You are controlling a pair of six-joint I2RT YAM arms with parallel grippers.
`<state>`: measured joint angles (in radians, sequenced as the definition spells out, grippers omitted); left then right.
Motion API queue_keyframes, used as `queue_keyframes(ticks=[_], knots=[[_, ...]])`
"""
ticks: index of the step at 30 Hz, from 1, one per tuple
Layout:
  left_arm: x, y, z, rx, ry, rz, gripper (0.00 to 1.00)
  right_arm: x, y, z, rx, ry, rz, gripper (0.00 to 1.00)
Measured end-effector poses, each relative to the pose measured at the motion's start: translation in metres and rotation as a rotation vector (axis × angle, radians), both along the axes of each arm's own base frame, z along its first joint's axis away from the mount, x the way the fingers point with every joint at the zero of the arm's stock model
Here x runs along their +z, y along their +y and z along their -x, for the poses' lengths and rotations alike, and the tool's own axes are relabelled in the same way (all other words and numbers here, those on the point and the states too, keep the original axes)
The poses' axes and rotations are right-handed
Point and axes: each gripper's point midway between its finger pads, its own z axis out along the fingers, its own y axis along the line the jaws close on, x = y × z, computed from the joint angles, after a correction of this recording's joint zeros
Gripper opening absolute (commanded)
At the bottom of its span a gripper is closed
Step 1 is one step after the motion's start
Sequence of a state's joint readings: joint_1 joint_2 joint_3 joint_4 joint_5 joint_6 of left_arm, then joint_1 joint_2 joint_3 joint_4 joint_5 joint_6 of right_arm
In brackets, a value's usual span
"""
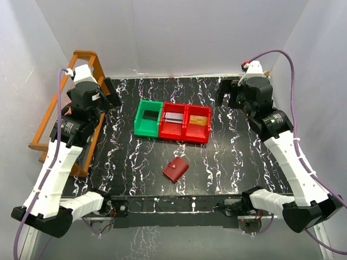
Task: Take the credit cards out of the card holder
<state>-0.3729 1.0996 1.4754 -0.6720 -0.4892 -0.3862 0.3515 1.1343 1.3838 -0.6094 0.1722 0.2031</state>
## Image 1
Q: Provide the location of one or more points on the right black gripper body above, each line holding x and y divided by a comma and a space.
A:
226, 91

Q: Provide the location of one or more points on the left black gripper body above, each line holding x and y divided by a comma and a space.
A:
109, 95

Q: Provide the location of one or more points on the red leather card holder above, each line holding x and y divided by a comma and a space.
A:
175, 169

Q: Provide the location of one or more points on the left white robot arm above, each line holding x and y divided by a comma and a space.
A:
75, 126

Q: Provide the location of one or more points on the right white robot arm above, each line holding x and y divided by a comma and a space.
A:
310, 203

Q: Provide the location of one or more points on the orange card in bin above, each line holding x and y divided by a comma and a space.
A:
198, 120

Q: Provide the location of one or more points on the grey striped card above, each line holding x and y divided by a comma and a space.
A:
173, 117

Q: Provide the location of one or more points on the green plastic bin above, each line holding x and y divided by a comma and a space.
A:
147, 118

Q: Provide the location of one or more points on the red bin right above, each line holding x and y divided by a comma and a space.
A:
195, 133

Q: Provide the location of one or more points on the red bin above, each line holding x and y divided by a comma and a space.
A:
169, 130
195, 133

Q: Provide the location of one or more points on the red bin left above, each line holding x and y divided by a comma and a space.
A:
169, 130

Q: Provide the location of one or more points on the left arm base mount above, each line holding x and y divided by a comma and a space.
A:
103, 221

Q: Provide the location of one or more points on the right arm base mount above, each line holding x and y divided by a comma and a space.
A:
250, 219

